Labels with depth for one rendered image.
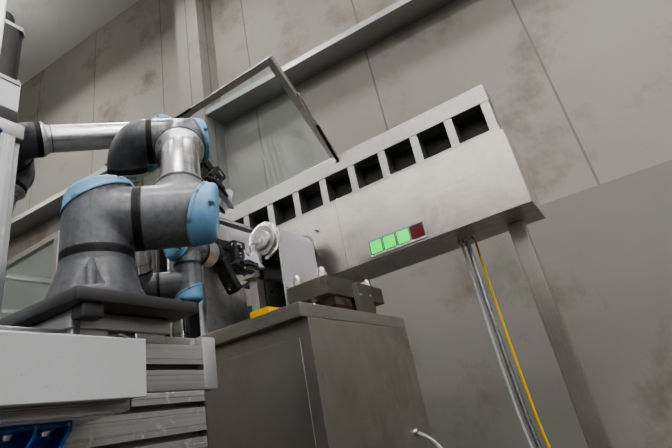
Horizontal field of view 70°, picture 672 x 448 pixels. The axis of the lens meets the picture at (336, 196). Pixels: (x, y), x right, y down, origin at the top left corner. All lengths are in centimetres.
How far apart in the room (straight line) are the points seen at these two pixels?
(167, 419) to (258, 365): 61
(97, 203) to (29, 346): 35
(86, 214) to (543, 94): 320
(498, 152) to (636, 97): 187
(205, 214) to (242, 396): 72
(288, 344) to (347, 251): 72
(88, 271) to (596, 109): 321
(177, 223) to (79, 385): 35
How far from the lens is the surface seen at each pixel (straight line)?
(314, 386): 132
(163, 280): 138
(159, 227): 88
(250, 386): 145
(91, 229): 87
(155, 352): 86
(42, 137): 148
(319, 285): 160
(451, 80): 390
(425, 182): 191
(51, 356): 61
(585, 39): 385
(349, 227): 201
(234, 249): 154
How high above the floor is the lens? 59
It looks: 25 degrees up
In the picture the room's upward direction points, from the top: 12 degrees counter-clockwise
